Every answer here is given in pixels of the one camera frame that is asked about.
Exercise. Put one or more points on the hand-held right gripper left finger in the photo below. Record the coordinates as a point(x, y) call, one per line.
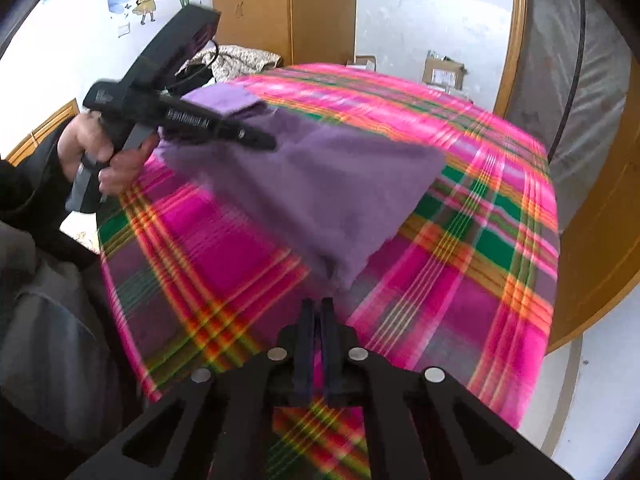
point(306, 340)

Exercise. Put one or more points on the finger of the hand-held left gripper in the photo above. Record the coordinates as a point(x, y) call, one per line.
point(215, 125)

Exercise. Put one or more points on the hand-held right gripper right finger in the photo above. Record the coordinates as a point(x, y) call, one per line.
point(330, 345)

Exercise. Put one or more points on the purple garment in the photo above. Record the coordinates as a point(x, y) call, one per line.
point(325, 185)

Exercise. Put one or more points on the person's left forearm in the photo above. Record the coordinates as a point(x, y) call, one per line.
point(30, 190)

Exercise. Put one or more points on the person's left hand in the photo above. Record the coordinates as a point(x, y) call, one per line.
point(80, 137)

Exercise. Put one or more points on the beige floral cloth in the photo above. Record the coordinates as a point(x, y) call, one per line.
point(240, 62)

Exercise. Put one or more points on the wooden headboard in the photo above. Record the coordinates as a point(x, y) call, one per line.
point(50, 127)

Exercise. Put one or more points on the wooden wardrobe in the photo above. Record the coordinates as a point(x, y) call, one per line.
point(260, 10)

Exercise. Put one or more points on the pink plaid blanket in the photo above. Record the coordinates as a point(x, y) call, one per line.
point(450, 285)

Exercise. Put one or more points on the small white cardboard box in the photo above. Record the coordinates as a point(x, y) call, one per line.
point(361, 63)

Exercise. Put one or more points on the large cardboard box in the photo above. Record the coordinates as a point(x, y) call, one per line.
point(442, 72)

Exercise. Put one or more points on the person's leg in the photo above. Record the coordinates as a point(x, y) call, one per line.
point(50, 335)

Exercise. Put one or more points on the wooden door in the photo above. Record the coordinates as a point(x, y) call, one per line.
point(600, 260)

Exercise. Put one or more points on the grey plastic zip cover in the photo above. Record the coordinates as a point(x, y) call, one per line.
point(575, 110)

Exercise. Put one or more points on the wooden door frame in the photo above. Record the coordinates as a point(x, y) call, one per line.
point(510, 35)

